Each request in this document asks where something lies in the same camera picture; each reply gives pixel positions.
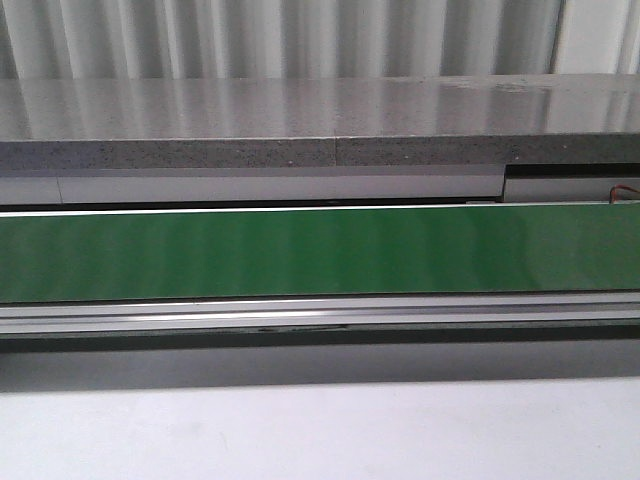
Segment green conveyor belt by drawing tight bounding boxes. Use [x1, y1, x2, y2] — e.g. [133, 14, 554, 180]
[1, 203, 639, 304]

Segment red and black wire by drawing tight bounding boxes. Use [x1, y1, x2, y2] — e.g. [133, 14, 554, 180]
[606, 184, 640, 205]

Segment aluminium conveyor frame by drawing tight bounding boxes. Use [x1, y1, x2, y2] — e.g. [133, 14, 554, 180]
[1, 292, 639, 334]

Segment grey metal rail channel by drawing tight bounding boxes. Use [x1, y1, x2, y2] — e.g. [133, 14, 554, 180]
[1, 164, 639, 206]

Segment grey stone shelf slab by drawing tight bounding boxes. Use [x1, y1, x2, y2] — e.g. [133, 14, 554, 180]
[1, 74, 639, 171]

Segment white pleated curtain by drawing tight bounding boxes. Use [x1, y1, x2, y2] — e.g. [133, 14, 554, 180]
[1, 1, 639, 79]

